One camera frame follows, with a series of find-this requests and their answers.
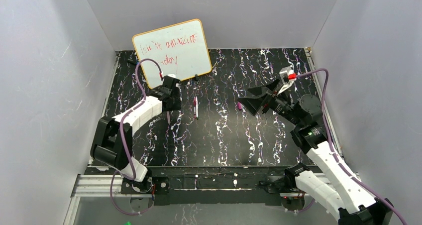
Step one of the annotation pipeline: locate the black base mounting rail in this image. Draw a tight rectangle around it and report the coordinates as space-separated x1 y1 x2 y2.
121 166 305 206

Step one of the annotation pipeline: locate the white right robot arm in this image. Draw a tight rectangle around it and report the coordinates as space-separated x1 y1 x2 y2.
238 79 393 225

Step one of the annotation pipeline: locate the pink highlighter pen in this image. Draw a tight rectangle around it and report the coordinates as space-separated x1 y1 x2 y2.
166 111 171 124

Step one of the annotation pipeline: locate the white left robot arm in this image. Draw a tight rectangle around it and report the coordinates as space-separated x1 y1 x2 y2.
90 74 181 193

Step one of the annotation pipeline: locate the blue-capped marker behind whiteboard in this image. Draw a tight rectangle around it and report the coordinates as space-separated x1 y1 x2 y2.
127 60 138 66

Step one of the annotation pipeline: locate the red gel pen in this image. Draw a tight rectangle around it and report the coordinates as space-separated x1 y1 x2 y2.
194 96 199 119

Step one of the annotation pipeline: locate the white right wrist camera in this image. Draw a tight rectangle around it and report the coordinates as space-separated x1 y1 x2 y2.
277 67 296 95

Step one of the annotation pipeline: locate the small orange-framed whiteboard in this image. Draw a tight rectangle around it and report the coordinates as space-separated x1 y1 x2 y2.
132 19 212 89

